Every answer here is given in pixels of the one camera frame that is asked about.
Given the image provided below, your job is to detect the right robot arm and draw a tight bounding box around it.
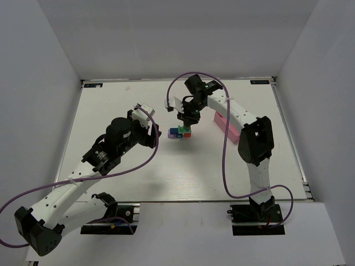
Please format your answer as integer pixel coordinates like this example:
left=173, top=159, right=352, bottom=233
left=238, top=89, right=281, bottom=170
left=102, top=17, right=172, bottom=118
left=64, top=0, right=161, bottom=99
left=176, top=73, right=275, bottom=220

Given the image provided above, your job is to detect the blue table label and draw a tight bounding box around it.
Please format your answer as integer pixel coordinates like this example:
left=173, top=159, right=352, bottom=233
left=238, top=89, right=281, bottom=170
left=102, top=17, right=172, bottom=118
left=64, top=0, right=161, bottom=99
left=250, top=80, right=270, bottom=85
left=84, top=83, right=103, bottom=88

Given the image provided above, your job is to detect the dark blue wood block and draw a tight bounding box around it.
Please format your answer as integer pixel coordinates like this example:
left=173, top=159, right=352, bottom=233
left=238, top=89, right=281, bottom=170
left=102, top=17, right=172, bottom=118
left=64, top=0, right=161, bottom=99
left=169, top=127, right=179, bottom=135

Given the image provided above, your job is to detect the green hospital wood block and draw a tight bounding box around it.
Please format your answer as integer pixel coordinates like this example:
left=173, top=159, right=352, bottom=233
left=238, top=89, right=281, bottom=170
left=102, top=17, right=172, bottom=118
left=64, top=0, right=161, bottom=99
left=178, top=126, right=191, bottom=134

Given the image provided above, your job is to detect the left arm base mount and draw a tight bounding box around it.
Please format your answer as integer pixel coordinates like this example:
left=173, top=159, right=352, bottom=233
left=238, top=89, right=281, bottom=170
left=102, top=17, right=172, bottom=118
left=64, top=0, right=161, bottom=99
left=80, top=192, right=140, bottom=236

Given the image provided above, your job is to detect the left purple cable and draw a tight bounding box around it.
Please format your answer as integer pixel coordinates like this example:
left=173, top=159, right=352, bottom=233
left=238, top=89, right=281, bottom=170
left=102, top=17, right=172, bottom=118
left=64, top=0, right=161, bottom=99
left=0, top=104, right=161, bottom=247

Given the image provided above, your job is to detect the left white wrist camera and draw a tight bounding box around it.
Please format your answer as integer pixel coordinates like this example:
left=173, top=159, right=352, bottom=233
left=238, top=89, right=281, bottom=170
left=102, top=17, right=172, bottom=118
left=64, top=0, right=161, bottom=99
left=131, top=104, right=155, bottom=129

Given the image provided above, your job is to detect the left blue table label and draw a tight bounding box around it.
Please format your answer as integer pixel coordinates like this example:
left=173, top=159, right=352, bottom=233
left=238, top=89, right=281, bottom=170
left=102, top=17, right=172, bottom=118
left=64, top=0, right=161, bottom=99
left=84, top=83, right=103, bottom=88

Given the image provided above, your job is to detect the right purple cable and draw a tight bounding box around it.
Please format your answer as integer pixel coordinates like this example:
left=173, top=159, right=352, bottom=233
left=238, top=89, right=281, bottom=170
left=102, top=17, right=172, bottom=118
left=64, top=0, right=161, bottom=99
left=165, top=72, right=294, bottom=228

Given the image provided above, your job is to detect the right blue table label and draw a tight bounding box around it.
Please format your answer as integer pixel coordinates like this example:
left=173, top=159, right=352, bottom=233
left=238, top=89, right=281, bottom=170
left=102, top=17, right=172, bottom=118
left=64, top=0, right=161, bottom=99
left=250, top=80, right=270, bottom=85

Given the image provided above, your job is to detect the purple cable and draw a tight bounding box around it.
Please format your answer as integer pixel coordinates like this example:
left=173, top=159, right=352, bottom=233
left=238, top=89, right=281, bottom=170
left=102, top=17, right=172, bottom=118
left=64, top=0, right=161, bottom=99
left=0, top=104, right=161, bottom=247
left=165, top=72, right=294, bottom=228

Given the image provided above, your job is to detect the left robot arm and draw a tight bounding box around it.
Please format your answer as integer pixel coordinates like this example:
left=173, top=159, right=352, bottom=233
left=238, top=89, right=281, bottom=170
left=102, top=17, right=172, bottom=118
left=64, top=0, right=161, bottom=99
left=14, top=104, right=161, bottom=257

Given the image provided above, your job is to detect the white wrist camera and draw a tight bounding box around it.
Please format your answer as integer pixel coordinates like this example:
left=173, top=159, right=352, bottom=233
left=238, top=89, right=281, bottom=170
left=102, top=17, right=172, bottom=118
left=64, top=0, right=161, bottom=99
left=165, top=96, right=184, bottom=114
left=131, top=104, right=155, bottom=129

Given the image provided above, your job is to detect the large lilac wood block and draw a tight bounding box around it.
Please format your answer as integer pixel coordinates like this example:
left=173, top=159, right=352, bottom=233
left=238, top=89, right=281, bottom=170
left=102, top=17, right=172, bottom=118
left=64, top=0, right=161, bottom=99
left=168, top=129, right=176, bottom=139

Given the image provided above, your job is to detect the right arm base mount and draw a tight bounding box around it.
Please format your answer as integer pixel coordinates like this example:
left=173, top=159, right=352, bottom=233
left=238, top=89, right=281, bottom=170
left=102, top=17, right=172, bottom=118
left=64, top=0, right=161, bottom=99
left=227, top=204, right=285, bottom=236

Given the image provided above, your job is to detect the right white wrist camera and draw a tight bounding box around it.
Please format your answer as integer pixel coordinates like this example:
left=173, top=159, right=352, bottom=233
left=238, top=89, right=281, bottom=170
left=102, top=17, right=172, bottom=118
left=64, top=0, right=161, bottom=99
left=165, top=96, right=184, bottom=114

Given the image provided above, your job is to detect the pink plastic box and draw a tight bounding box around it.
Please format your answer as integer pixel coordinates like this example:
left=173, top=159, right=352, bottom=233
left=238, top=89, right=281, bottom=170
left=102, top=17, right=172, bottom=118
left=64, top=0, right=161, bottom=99
left=214, top=112, right=240, bottom=145

